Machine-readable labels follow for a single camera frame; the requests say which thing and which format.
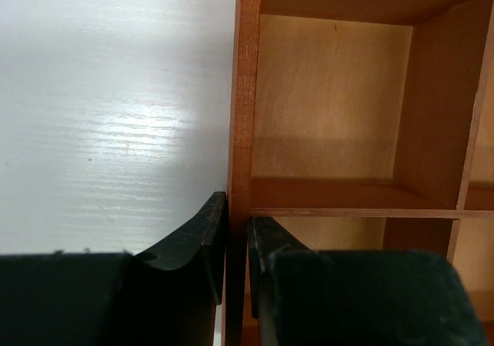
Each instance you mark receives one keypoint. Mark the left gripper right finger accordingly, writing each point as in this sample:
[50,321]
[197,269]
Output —
[266,237]

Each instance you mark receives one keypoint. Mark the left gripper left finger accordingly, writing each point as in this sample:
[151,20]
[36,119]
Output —
[171,290]

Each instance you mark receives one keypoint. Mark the orange compartment tray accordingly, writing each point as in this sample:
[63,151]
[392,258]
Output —
[363,124]

